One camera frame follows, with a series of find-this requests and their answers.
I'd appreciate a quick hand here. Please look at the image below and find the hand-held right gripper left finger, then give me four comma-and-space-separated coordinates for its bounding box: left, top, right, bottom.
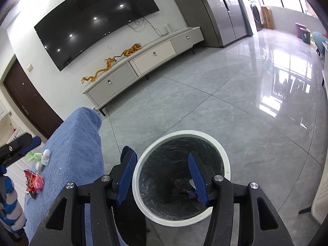
29, 146, 139, 246

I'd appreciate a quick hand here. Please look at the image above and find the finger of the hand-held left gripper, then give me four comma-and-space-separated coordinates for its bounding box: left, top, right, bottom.
0, 133, 42, 168

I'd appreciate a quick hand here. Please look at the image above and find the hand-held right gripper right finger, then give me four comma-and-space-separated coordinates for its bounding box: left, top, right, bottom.
188, 152, 295, 246

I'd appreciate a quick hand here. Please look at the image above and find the green wrapper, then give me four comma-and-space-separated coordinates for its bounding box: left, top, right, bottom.
26, 151, 43, 162

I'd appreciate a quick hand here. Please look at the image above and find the white translucent plastic bag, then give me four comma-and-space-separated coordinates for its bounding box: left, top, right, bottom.
36, 149, 51, 171

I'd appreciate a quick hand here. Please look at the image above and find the white round trash bin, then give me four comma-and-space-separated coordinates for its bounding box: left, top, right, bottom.
132, 131, 231, 223

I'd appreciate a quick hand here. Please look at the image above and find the red snack packet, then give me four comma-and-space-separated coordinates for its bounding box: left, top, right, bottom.
23, 170, 45, 198

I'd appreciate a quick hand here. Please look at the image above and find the person's left forearm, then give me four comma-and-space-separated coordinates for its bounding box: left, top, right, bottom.
0, 166, 27, 236

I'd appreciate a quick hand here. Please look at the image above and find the blue fuzzy blanket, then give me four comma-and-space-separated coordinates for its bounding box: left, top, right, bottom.
24, 107, 121, 246

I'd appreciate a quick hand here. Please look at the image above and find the dark brown entrance door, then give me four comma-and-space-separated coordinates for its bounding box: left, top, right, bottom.
3, 58, 64, 140

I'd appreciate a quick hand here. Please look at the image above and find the golden dragon figurine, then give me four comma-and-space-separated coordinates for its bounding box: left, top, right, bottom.
104, 56, 123, 69
81, 67, 106, 84

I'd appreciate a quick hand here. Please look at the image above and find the white low television cabinet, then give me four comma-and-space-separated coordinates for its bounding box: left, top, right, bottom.
82, 26, 205, 116

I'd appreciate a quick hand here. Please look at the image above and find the golden tiger figurine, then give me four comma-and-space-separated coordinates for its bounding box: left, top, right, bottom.
122, 43, 142, 57

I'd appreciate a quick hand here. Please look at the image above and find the grey double-door refrigerator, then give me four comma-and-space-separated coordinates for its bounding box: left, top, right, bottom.
191, 0, 249, 48

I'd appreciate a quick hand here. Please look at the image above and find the brown cardboard box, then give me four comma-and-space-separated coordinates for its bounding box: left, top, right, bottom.
261, 6, 275, 30

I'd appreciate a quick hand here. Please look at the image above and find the grey washing machine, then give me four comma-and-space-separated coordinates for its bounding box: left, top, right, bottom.
246, 0, 264, 31

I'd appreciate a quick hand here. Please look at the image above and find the teal storage bin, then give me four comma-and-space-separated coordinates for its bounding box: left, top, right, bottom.
301, 28, 312, 44

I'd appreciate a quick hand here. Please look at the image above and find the purple storage bin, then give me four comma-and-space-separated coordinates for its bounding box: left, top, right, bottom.
295, 22, 309, 39

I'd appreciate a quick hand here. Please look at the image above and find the teal sofa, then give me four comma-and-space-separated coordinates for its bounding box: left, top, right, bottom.
312, 31, 328, 54

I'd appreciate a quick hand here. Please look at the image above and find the black wall television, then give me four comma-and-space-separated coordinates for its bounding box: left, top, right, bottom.
34, 0, 160, 72

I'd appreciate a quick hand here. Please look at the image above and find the black television cable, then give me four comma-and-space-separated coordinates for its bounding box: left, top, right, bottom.
127, 17, 167, 35

